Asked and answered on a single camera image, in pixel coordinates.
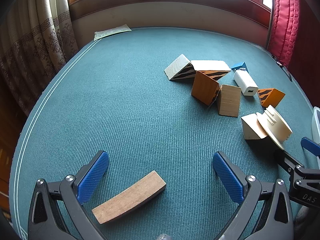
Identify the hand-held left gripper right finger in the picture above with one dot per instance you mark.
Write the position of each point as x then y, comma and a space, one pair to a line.
227, 177

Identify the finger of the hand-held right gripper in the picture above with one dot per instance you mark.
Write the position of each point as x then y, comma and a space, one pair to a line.
287, 161
311, 146

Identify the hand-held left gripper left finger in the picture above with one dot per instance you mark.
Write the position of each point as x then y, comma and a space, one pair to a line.
92, 177

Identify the clear plastic bowl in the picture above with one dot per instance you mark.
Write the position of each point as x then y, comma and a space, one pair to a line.
316, 122

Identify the white plastic cap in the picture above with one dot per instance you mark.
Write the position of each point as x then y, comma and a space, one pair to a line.
277, 130

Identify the curved brown wooden block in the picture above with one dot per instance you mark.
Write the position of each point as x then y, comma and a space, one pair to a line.
130, 200

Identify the cream wedge block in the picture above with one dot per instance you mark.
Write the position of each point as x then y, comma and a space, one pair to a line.
251, 128

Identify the small orange striped block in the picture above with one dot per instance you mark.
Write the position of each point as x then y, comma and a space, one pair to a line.
273, 96

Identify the light wood wedge block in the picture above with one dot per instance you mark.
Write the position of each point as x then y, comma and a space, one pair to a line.
228, 100

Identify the white charger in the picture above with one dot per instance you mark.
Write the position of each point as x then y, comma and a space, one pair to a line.
245, 82

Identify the orange-brown wooden triangular block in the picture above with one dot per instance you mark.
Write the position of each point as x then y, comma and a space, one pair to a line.
203, 87

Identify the blue triangular block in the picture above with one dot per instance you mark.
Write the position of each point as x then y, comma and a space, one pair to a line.
240, 65

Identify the long white striped triangular block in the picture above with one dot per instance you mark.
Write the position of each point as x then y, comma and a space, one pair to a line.
210, 65

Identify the white textured striped triangular block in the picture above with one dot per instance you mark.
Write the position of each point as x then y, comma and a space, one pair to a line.
176, 67

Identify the teal table cloth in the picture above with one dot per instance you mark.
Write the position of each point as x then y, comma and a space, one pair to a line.
125, 105

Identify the red quilted curtain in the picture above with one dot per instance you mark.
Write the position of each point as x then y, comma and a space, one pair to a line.
285, 17

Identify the beige patterned curtain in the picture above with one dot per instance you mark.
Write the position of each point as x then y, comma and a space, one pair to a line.
37, 42

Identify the paper sheet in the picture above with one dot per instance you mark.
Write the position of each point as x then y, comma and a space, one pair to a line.
112, 31

